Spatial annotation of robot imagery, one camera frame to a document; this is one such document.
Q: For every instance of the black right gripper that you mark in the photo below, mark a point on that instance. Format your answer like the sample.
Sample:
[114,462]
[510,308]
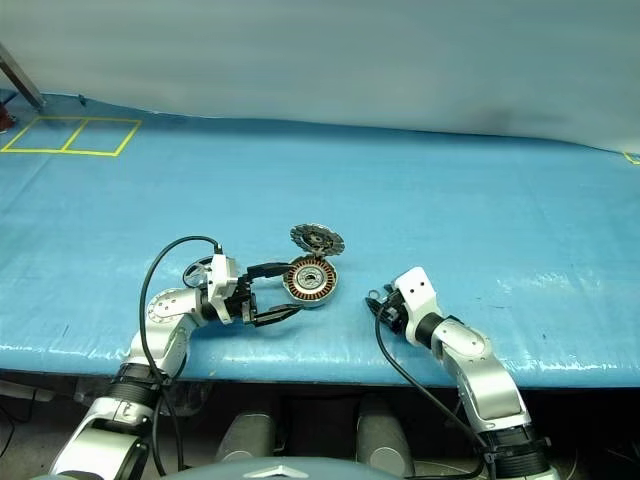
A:
[395,312]

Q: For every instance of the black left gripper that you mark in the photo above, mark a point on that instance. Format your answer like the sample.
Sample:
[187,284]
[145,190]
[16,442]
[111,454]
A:
[240,300]

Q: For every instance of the round silver motor housing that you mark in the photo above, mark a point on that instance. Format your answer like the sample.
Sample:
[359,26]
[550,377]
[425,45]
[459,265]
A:
[300,295]

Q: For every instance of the round silver housing lid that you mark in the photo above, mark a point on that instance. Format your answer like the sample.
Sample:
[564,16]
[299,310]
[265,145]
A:
[317,239]

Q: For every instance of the silver spoked rotor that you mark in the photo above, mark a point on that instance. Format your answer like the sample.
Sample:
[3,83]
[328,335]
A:
[200,270]

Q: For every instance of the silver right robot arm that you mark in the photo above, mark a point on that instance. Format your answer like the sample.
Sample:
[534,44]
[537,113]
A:
[480,370]

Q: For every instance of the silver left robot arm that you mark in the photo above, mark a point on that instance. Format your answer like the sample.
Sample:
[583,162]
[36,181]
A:
[165,310]

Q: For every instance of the blue table cover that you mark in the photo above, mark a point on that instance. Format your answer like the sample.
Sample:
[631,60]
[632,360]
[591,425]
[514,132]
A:
[400,200]

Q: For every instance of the grey rounded shape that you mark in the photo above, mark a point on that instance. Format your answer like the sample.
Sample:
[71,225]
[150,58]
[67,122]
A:
[382,435]
[247,435]

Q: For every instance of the yellow tape double square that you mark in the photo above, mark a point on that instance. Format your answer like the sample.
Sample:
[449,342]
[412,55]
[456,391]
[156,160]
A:
[66,149]

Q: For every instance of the dark red object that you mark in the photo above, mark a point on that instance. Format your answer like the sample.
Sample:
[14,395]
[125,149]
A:
[5,120]

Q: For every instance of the grey metal bar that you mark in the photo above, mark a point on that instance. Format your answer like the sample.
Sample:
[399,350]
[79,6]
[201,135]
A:
[22,80]

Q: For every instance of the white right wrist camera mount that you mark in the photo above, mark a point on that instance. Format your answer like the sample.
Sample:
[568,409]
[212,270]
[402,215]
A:
[417,292]

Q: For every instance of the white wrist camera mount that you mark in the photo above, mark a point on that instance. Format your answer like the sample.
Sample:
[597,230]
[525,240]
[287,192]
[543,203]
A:
[417,292]
[220,280]

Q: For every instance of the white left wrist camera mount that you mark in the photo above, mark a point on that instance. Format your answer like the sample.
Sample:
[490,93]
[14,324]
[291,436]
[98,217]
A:
[220,280]

